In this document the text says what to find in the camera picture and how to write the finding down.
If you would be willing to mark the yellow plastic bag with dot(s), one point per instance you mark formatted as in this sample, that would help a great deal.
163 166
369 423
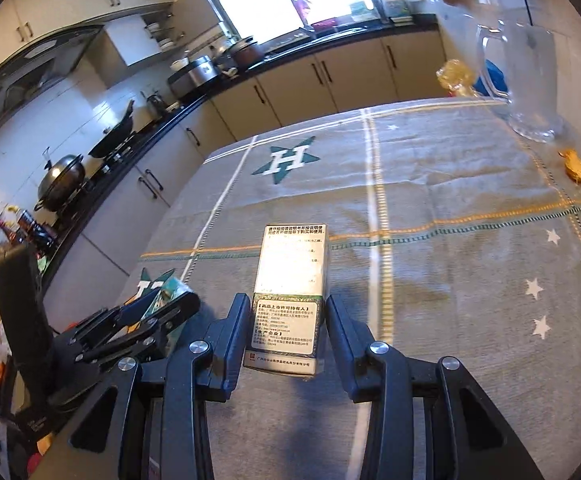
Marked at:
457 78

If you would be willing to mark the blue cloth near wall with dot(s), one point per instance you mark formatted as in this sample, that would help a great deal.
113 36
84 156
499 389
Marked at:
491 82

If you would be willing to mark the silver rice cooker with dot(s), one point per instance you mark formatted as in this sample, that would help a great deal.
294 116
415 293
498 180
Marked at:
195 74

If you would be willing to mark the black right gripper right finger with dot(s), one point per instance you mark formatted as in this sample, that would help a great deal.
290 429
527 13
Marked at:
466 436

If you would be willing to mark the white medicine box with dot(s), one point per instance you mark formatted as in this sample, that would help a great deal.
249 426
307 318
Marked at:
287 313

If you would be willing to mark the dark soy sauce bottle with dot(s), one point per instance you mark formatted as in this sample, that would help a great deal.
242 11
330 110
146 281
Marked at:
20 227

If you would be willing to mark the green colourful wrapper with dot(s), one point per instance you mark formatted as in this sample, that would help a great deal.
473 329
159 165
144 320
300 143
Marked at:
165 305

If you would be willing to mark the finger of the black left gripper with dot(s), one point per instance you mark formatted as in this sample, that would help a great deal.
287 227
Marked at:
125 344
135 319

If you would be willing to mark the range hood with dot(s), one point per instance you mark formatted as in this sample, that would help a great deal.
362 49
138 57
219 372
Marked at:
34 69

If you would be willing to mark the black frying pan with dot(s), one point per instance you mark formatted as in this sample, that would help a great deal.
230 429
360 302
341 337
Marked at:
116 135

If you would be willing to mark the dark cooking pot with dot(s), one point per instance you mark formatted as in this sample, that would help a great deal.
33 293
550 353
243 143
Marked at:
245 53

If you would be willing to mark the steel wok with lid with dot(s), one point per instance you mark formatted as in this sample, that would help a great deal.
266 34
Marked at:
61 180

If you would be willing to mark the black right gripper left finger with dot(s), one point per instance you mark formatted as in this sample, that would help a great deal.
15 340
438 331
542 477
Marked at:
149 420

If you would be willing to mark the beige kitchen base cabinets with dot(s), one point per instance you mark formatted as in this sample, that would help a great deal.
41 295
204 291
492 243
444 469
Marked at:
109 227

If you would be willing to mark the clear glass pitcher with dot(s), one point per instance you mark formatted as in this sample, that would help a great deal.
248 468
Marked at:
531 77

